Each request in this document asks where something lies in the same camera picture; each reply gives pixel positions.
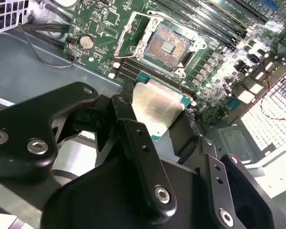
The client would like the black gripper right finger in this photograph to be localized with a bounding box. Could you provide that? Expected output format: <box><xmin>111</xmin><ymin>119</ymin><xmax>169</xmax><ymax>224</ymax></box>
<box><xmin>169</xmin><ymin>108</ymin><xmax>281</xmax><ymax>229</ymax></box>

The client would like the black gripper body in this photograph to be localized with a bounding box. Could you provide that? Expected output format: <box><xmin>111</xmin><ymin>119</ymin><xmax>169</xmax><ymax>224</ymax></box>
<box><xmin>40</xmin><ymin>152</ymin><xmax>222</xmax><ymax>229</ymax></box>

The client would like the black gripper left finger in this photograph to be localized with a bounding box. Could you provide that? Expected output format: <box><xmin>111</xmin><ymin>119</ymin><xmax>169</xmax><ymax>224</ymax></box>
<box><xmin>0</xmin><ymin>81</ymin><xmax>177</xmax><ymax>219</ymax></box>

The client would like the silver and green CPU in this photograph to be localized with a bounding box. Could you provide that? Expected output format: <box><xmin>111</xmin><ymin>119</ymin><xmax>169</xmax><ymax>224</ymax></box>
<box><xmin>131</xmin><ymin>70</ymin><xmax>196</xmax><ymax>143</ymax></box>

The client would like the metal wire locking lever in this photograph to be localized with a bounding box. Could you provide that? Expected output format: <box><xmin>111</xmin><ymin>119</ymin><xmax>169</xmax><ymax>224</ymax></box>
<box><xmin>177</xmin><ymin>69</ymin><xmax>184</xmax><ymax>95</ymax></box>

